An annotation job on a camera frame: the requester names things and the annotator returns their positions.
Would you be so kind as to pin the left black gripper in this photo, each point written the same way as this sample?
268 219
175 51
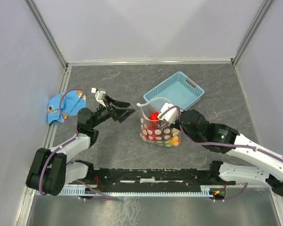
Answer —
122 114

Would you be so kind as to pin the red toy wax apple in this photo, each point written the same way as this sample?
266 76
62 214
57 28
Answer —
154 118

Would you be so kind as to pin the clear dotted zip top bag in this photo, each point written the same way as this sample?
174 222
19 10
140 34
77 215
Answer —
156 134

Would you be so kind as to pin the green yellow toy mango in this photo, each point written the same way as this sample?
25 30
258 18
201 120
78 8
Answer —
174 141

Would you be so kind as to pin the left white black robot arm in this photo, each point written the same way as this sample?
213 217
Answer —
51 168

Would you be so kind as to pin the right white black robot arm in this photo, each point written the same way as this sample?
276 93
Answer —
220 138

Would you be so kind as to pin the blue patterned cloth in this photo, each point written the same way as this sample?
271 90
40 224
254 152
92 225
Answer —
71 104

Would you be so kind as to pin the light blue plastic basket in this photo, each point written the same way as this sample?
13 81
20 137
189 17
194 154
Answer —
178 90

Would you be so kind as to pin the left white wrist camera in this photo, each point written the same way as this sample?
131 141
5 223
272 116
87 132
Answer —
99 95

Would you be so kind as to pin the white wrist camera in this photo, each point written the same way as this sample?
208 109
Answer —
169 113
99 95

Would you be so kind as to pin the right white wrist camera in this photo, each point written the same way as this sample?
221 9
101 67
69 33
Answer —
169 113

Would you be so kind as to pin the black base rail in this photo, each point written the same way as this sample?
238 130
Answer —
154 180

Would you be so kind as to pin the light blue cable duct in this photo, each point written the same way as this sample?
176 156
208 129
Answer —
82 191

